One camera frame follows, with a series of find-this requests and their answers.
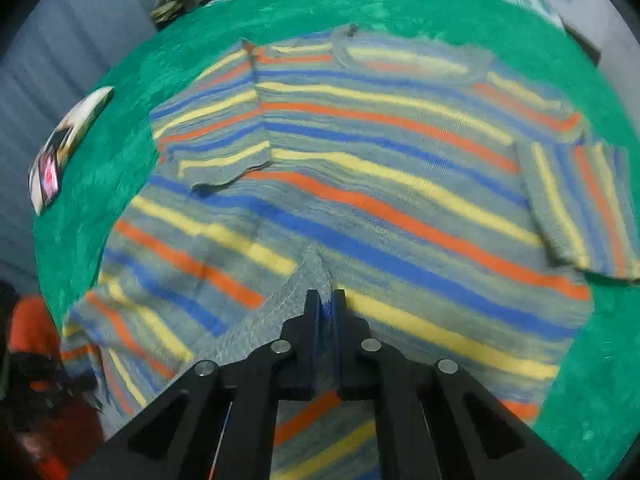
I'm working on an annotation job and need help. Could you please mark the striped knit sweater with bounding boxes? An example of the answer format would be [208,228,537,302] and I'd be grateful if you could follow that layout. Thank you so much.
[62,26,639,479]

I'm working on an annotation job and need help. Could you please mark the orange fleece trousers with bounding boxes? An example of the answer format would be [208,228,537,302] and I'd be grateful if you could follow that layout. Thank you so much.
[6,296,104,479]

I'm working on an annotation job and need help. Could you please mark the green floral bedspread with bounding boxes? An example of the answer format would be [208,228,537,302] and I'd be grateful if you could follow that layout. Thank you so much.
[32,0,639,479]

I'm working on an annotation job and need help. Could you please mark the grey blue curtain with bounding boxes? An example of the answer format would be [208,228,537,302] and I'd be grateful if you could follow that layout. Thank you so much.
[1,0,156,292]

